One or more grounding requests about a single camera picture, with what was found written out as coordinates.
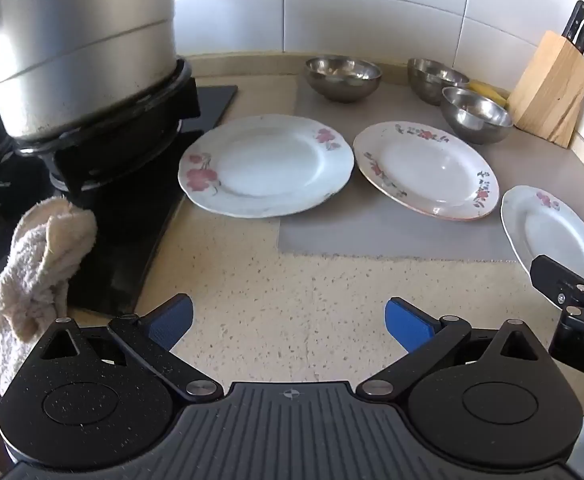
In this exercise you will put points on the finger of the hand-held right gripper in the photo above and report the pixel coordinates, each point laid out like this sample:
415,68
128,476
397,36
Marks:
551,275

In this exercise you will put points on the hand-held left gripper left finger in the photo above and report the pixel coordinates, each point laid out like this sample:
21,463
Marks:
172,320

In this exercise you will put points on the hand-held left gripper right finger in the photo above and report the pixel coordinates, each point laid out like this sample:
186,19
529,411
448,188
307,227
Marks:
409,325

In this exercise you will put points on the white plate pink flowers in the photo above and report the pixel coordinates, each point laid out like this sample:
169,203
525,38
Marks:
551,240
267,165

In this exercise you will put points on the white plate red floral rim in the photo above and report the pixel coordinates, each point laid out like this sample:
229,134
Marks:
426,170

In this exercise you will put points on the stainless steel bowl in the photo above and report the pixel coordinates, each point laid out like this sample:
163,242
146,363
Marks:
476,120
342,85
429,82

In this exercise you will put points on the black glass gas stove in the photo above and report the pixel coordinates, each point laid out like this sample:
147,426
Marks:
122,240

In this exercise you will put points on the grey counter mat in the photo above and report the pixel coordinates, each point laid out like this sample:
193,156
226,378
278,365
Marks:
347,235

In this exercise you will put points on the beige terry cloth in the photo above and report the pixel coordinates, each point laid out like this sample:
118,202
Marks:
37,260

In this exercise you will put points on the wooden knife block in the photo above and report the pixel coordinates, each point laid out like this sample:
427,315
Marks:
551,90

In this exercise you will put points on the yellow dish sponge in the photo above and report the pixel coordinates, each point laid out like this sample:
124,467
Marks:
491,92

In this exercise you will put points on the black burner pot support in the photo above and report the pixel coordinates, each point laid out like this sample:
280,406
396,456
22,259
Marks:
122,125

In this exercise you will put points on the aluminium pressure cooker pot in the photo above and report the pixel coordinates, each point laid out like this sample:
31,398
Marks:
82,60

